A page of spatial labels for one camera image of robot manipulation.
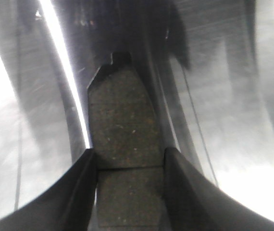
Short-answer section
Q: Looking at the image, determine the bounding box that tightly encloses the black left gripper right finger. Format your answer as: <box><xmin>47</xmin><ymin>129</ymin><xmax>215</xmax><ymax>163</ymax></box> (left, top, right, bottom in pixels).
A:
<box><xmin>164</xmin><ymin>147</ymin><xmax>274</xmax><ymax>231</ymax></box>

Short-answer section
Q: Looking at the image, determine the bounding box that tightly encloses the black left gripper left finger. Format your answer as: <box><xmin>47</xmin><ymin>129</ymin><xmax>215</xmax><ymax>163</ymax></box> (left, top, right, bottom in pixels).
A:
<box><xmin>0</xmin><ymin>149</ymin><xmax>97</xmax><ymax>231</ymax></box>

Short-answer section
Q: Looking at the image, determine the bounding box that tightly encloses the brake pad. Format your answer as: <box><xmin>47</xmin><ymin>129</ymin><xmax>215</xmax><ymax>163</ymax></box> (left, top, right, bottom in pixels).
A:
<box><xmin>87</xmin><ymin>52</ymin><xmax>164</xmax><ymax>231</ymax></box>

